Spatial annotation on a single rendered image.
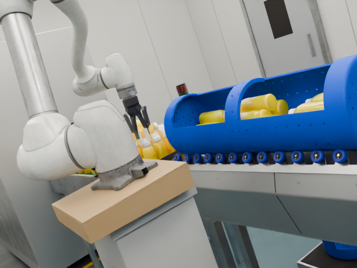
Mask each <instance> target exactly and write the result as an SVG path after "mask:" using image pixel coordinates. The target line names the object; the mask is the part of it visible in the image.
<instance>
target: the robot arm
mask: <svg viewBox="0 0 357 268"><path fill-rule="evenodd" d="M35 1H37V0H0V25H2V28H3V31H4V35H5V39H6V42H7V46H8V49H9V52H10V56H11V60H12V63H13V66H14V69H15V73H16V77H17V80H18V83H19V87H20V90H21V94H22V98H23V101H24V105H25V109H26V111H27V115H28V118H29V121H28V122H27V124H26V125H25V127H24V129H23V132H24V135H23V144H22V145H21V146H20V147H19V150H18V153H17V156H16V159H17V165H18V168H19V170H20V172H21V173H22V174H23V175H24V176H25V177H27V178H29V179H32V180H40V181H45V180H57V179H61V178H64V177H67V176H70V175H73V174H75V173H78V172H80V171H82V170H84V169H88V168H95V169H96V171H97V173H98V176H99V181H97V182H96V183H94V184H93V185H92V186H91V187H90V188H91V190H92V191H94V190H115V191H119V190H121V189H123V188H125V187H126V186H127V185H128V184H130V183H131V182H133V181H134V180H136V179H137V178H139V177H142V176H145V175H146V174H148V173H149V171H150V170H151V169H153V168H155V167H157V166H158V163H157V161H151V162H144V161H143V160H142V158H141V156H140V154H139V151H138V149H137V145H136V143H135V140H134V138H133V135H132V133H134V134H135V137H136V139H138V141H139V144H140V146H144V142H143V140H142V137H141V133H140V131H139V132H138V127H137V122H136V116H137V117H138V119H139V120H140V122H141V124H142V126H143V127H144V129H143V131H144V134H145V137H146V139H147V141H148V140H149V141H150V142H152V141H151V138H150V135H149V134H150V132H149V129H148V128H149V126H150V121H149V117H148V114H147V107H146V106H141V105H140V104H139V100H138V97H137V96H136V94H137V90H136V87H135V84H134V82H133V75H132V71H131V69H130V66H129V64H128V62H127V60H126V58H125V57H124V55H122V54H120V53H115V54H112V55H110V56H107V57H106V62H105V64H106V67H104V68H102V69H99V70H98V69H97V68H94V67H93V66H91V65H88V66H86V65H85V63H84V53H85V48H86V42H87V36H88V20H87V16H86V14H85V11H84V9H83V7H82V5H81V3H80V1H79V0H50V1H51V2H52V3H53V4H54V5H55V6H56V7H57V8H58V9H60V10H61V11H62V12H63V13H64V14H65V15H66V16H67V17H68V18H69V19H70V21H71V23H72V26H73V36H72V50H71V63H72V66H73V69H74V71H75V73H76V77H75V79H74V80H73V82H72V89H73V91H74V92H75V93H76V94H77V95H79V96H82V97H87V96H92V95H96V94H100V93H102V92H104V91H106V90H108V89H111V88H116V91H117V93H118V96H119V98H120V99H123V100H122V102H123V105H124V107H125V113H124V114H121V113H120V112H119V110H118V109H117V108H116V107H115V106H114V105H113V104H111V103H109V102H108V101H106V100H98V101H95V102H92V103H88V104H86V105H82V106H80V107H79V108H78V110H77V111H76V112H75V114H74V117H73V122H74V123H73V124H72V125H71V124H70V122H69V120H68V118H66V117H65V116H63V115H62V114H60V113H59V112H58V109H57V106H56V102H55V99H54V95H53V92H52V88H51V86H50V82H49V79H48V75H47V72H46V68H45V65H44V62H43V58H42V55H41V52H40V48H39V45H38V42H37V38H36V34H35V31H34V28H33V25H32V22H31V19H32V16H33V6H34V2H35ZM141 110H142V113H141V112H140V111H141ZM142 114H143V116H142ZM128 115H129V116H130V119H131V121H130V119H129V117H128ZM131 122H132V123H131Z"/></svg>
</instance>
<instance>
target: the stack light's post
mask: <svg viewBox="0 0 357 268"><path fill-rule="evenodd" d="M223 224H224V227H225V230H226V233H227V236H228V239H229V241H230V244H231V247H232V250H233V253H234V256H235V259H236V262H237V265H239V266H242V265H243V264H244V263H245V262H244V259H243V256H242V253H241V250H240V248H239V245H238V242H237V239H236V236H235V233H234V230H233V227H232V224H231V223H226V222H223Z"/></svg>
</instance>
